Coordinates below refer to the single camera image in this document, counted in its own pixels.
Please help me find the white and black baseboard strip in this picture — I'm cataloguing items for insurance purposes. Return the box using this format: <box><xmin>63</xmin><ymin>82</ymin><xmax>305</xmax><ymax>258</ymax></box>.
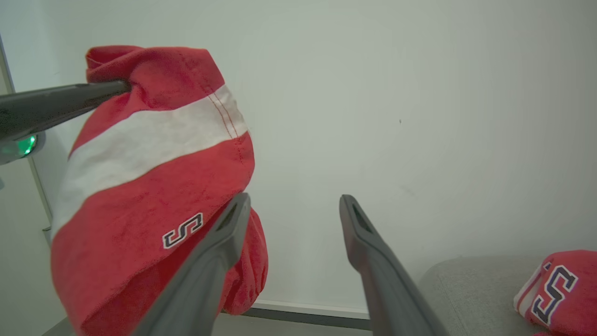
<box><xmin>242</xmin><ymin>299</ymin><xmax>375</xmax><ymax>331</ymax></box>

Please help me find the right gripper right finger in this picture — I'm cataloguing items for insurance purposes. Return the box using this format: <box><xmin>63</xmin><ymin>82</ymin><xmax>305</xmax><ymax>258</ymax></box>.
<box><xmin>339</xmin><ymin>194</ymin><xmax>449</xmax><ymax>336</ymax></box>

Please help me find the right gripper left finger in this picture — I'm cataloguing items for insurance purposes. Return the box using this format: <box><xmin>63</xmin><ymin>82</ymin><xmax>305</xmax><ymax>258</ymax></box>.
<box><xmin>132</xmin><ymin>192</ymin><xmax>252</xmax><ymax>336</ymax></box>

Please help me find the grey fabric sofa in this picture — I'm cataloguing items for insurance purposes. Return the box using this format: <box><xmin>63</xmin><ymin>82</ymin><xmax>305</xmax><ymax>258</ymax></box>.
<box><xmin>417</xmin><ymin>255</ymin><xmax>597</xmax><ymax>336</ymax></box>

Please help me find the red garment large letter print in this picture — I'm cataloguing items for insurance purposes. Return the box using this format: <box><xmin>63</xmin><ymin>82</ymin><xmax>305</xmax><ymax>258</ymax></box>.
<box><xmin>513</xmin><ymin>249</ymin><xmax>597</xmax><ymax>336</ymax></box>

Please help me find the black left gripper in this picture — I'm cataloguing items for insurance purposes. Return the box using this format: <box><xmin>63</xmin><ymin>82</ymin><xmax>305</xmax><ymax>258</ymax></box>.
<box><xmin>0</xmin><ymin>80</ymin><xmax>132</xmax><ymax>166</ymax></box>

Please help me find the red garment white stripe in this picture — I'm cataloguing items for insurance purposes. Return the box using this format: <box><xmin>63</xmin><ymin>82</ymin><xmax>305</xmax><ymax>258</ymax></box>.
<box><xmin>50</xmin><ymin>45</ymin><xmax>270</xmax><ymax>336</ymax></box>

